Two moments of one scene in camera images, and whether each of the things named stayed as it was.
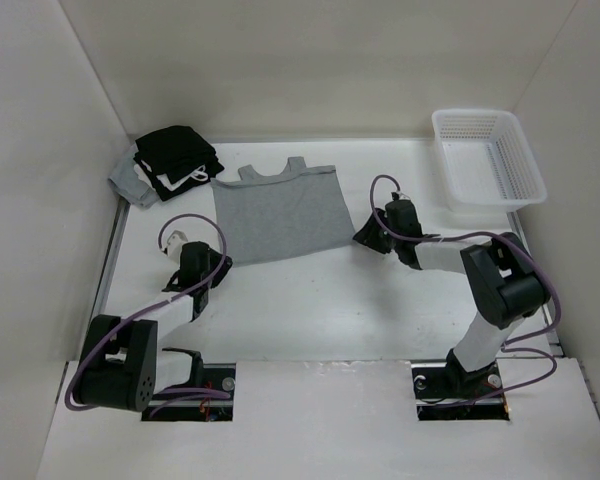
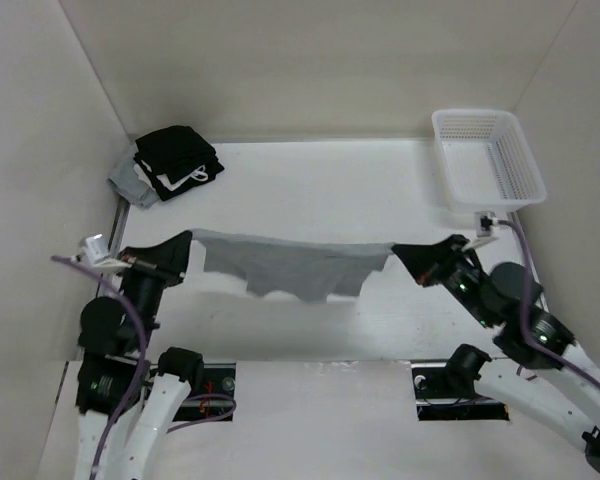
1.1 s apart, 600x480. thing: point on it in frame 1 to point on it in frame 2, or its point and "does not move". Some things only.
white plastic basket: x=485 y=162 does not move
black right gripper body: x=376 y=236 to x=455 y=272
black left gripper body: x=214 y=264 to x=133 y=257
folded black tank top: x=179 y=159 does not move
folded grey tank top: x=126 y=181 does not move
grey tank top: x=294 y=209 to x=306 y=269
